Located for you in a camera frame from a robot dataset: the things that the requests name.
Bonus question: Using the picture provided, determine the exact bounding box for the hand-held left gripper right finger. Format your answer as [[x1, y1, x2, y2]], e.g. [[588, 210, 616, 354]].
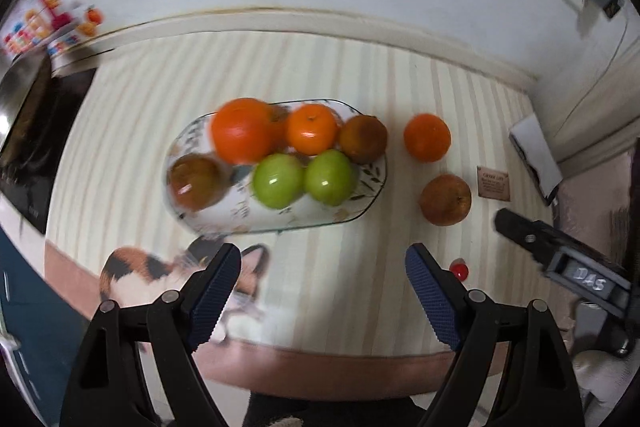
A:
[[405, 243, 586, 427]]

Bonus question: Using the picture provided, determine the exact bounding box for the colourful wall sticker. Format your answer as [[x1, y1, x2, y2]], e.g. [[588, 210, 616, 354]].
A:
[[2, 0, 106, 58]]

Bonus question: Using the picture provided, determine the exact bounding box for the floral oval ceramic plate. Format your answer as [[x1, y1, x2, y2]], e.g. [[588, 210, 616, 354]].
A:
[[166, 98, 388, 235]]

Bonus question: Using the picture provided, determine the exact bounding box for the white charging cable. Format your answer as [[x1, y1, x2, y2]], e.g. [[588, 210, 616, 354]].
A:
[[552, 9, 632, 142]]

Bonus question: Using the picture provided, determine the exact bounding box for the blue base cabinet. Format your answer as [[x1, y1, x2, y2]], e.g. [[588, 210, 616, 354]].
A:
[[0, 227, 96, 427]]

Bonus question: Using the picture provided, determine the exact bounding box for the large orange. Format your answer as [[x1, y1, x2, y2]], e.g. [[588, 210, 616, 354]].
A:
[[210, 98, 276, 166]]

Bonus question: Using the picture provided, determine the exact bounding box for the striped tablecloth with pink border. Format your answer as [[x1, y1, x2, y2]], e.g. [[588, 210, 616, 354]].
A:
[[42, 29, 640, 403]]

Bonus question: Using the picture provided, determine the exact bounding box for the dark red apple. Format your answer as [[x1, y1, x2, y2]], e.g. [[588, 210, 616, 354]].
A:
[[339, 114, 389, 164], [419, 173, 473, 227], [167, 154, 231, 212]]

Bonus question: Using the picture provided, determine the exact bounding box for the green apple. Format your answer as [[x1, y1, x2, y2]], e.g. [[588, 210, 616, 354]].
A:
[[304, 149, 358, 206], [251, 153, 306, 210]]

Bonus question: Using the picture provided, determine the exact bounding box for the small orange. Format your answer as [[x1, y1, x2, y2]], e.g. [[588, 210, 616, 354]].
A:
[[285, 103, 338, 156], [403, 113, 452, 164]]

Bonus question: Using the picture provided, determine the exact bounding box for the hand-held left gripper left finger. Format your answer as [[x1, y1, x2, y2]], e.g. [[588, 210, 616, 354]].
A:
[[60, 243, 242, 427]]

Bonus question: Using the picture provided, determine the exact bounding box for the brown cloth label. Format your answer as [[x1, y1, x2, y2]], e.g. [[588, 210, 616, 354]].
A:
[[476, 166, 511, 198]]

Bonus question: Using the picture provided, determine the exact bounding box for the black glass stove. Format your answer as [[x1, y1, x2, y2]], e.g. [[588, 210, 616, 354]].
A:
[[0, 52, 98, 235]]

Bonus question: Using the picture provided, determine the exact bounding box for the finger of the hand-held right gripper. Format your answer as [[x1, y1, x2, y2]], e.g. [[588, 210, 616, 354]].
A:
[[494, 208, 567, 267]]

